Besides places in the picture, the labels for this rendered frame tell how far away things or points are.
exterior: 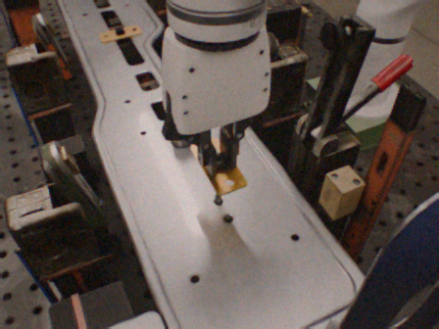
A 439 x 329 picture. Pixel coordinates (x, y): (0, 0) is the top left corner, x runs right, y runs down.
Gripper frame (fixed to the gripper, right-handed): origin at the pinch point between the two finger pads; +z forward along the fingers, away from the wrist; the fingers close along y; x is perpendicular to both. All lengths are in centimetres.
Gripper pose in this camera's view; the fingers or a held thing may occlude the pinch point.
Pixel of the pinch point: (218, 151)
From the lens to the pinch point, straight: 47.2
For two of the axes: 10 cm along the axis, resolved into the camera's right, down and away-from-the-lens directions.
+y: -9.1, 3.1, -2.9
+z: 0.1, 6.9, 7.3
